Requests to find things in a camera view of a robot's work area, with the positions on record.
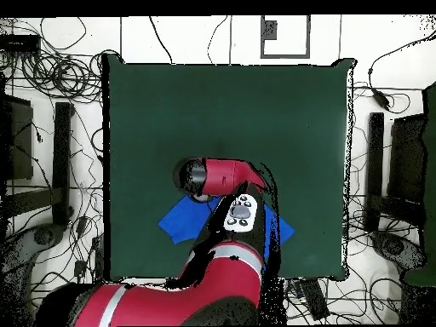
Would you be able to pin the green cloth covered table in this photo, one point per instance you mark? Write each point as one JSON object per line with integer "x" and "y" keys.
{"x": 430, "y": 170}

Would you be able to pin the long black box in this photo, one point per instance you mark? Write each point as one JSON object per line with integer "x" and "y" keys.
{"x": 315, "y": 299}

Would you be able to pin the black power strip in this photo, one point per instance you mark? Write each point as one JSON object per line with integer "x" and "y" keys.
{"x": 98, "y": 259}

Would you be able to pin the small black adapter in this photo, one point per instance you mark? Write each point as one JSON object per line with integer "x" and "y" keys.
{"x": 80, "y": 268}

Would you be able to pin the grey floor frame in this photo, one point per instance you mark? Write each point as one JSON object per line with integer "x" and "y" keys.
{"x": 285, "y": 55}

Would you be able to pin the blue laundry garment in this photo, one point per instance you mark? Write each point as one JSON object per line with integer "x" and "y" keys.
{"x": 184, "y": 221}

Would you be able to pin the dark green table cloth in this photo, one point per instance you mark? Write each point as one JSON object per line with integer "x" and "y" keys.
{"x": 153, "y": 119}

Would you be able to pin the black power adapter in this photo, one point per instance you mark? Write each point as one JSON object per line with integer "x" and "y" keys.
{"x": 380, "y": 98}

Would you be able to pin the black monitor box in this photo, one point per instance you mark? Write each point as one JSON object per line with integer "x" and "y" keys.
{"x": 407, "y": 160}
{"x": 20, "y": 143}

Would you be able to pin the flat black box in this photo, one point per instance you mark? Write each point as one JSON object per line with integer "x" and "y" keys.
{"x": 18, "y": 43}

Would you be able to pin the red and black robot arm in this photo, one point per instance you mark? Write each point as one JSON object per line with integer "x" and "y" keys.
{"x": 224, "y": 173}

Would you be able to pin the grey chair base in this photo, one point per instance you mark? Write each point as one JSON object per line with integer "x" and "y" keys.
{"x": 395, "y": 247}
{"x": 44, "y": 235}

